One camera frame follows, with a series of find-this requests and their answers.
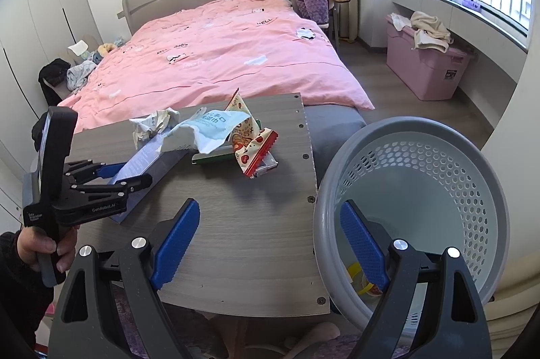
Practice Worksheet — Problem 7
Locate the pink storage box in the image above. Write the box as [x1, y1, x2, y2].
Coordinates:
[385, 14, 472, 100]

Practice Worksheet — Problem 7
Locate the beige cloth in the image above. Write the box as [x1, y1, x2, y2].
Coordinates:
[410, 10, 454, 53]

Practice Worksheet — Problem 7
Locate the white cloth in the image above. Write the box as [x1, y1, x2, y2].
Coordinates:
[389, 12, 412, 33]

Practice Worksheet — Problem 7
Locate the red strawberry snack wrapper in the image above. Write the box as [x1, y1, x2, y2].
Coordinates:
[232, 127, 280, 178]

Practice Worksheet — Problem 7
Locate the pale blue clothes pile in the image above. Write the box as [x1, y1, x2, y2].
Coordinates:
[66, 59, 98, 92]

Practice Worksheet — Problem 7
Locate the white paper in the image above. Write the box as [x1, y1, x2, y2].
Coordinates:
[129, 109, 181, 151]

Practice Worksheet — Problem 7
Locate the white green carton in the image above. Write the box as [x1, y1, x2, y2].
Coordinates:
[191, 144, 237, 166]

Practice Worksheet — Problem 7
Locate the white wardrobe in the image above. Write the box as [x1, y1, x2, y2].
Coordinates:
[0, 0, 106, 225]

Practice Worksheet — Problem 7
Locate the lavender carton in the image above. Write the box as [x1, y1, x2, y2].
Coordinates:
[110, 131, 190, 225]

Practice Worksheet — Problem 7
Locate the black clothing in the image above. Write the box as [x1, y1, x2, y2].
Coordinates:
[39, 59, 72, 98]

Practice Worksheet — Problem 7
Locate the yellow plastic lid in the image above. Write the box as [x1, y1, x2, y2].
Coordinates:
[348, 264, 376, 294]

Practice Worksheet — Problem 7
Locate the grey perforated waste basket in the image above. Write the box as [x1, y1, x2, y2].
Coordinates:
[313, 115, 510, 332]

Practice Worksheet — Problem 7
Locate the cardboard box with white paper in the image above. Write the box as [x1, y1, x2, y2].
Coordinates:
[63, 34, 100, 64]

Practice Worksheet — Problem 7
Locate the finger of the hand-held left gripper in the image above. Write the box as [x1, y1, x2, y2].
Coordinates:
[63, 159, 127, 185]
[75, 172, 153, 199]

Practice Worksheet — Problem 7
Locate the light blue wet wipes packet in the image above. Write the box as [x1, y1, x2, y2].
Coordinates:
[158, 108, 251, 155]

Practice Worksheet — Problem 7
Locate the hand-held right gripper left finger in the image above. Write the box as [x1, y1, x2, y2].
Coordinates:
[48, 198, 201, 359]

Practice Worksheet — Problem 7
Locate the beige pointed snack wrapper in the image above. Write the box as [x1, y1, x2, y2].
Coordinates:
[223, 88, 259, 144]

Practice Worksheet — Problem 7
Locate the black metal chair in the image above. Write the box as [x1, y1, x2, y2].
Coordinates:
[331, 0, 351, 52]

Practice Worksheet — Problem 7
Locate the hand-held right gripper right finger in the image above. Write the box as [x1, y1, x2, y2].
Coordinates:
[340, 199, 494, 359]

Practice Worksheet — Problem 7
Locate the person's left hand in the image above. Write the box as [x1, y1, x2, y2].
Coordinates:
[17, 225, 79, 274]

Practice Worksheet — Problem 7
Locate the person's left forearm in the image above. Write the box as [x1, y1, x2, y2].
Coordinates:
[0, 230, 55, 347]

